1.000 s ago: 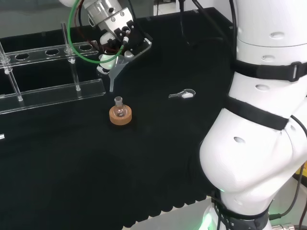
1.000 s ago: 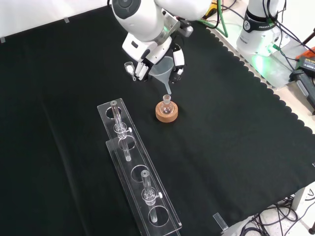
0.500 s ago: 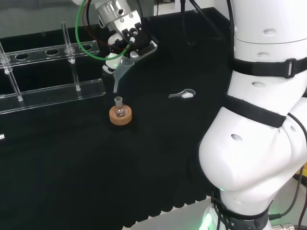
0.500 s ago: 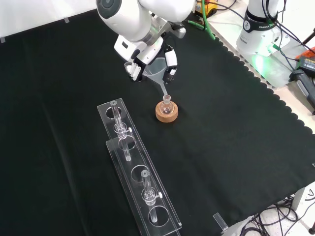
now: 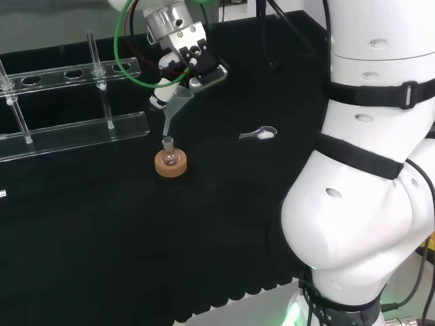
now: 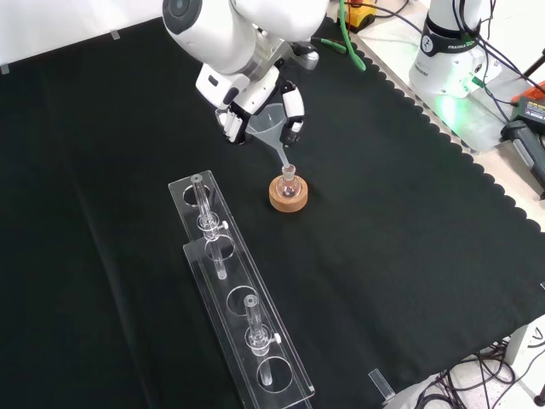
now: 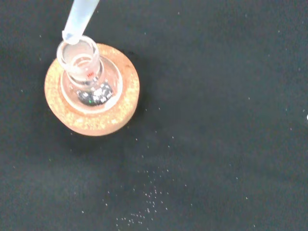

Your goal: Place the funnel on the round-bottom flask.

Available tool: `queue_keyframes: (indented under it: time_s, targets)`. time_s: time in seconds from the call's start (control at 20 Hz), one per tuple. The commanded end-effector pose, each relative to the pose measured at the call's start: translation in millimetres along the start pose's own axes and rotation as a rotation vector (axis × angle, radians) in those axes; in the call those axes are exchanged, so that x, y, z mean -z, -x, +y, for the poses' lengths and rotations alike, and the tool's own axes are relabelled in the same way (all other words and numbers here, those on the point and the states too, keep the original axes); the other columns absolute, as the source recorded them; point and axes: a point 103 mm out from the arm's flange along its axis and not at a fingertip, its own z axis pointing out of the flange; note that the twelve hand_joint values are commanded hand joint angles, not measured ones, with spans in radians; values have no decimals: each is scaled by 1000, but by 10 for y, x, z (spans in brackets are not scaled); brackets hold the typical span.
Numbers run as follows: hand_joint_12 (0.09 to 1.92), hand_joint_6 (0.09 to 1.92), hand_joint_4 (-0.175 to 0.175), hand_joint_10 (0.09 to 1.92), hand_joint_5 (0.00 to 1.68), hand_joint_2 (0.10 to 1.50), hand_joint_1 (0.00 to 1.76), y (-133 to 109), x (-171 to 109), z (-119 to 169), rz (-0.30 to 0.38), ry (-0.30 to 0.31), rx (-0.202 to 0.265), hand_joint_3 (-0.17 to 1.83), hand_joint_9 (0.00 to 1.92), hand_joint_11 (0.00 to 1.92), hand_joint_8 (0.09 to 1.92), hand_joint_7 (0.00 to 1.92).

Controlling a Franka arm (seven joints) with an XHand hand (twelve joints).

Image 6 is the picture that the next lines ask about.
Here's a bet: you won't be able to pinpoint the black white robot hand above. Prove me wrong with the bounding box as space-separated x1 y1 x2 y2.
195 62 307 148

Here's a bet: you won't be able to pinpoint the clear funnel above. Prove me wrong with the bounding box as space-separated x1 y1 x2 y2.
246 101 295 170

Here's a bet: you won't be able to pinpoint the round-bottom glass flask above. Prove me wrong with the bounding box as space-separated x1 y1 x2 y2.
275 165 301 199

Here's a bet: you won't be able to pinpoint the clear funnel stand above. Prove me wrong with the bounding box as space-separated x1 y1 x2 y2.
167 170 318 409

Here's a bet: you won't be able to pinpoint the yellow stop button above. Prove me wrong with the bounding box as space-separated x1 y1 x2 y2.
346 0 376 34

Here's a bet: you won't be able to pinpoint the black cloth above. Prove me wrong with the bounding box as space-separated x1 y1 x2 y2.
0 8 545 409

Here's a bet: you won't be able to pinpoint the black orange power adapter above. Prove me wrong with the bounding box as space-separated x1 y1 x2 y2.
509 87 545 130

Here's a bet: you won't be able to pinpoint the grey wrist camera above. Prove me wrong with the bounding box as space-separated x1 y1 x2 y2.
291 39 321 72

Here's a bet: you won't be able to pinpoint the green cable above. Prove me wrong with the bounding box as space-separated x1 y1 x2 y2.
313 0 368 72

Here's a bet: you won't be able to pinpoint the cork ring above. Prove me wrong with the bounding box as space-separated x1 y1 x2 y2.
268 175 309 213

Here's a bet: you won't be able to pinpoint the metal base plate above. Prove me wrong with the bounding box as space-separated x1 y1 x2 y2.
359 19 527 155

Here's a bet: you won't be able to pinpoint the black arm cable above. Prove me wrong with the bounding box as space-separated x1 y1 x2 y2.
450 0 545 107

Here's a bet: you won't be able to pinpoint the black floor cables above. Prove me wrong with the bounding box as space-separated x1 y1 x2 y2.
415 336 545 409

